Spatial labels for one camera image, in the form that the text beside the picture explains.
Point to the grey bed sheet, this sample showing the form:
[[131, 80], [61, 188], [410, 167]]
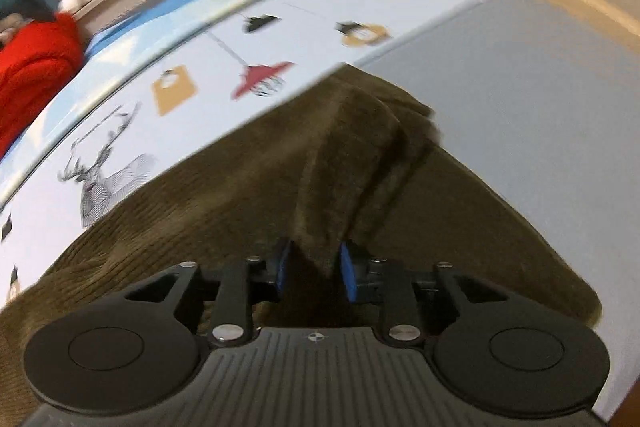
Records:
[[525, 117]]

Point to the red knit garment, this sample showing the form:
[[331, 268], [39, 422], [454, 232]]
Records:
[[35, 72]]

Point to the white printed bed sheet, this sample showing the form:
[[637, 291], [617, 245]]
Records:
[[210, 57]]

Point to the blue white patterned bedding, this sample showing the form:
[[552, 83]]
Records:
[[165, 7]]

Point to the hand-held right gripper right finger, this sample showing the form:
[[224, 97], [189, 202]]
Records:
[[348, 272]]

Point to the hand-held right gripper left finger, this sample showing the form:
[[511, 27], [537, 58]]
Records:
[[284, 272]]

